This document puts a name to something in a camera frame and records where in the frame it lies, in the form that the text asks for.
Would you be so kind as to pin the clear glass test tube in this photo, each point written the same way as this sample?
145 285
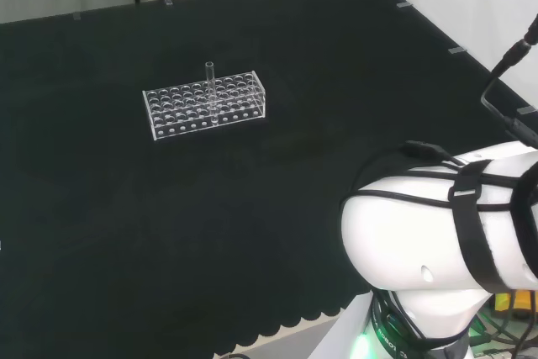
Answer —
210 81

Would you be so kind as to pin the clear plastic test tube rack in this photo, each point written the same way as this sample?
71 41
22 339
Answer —
185 102

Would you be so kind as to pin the black bench cloth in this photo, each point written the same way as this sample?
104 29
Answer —
168 228

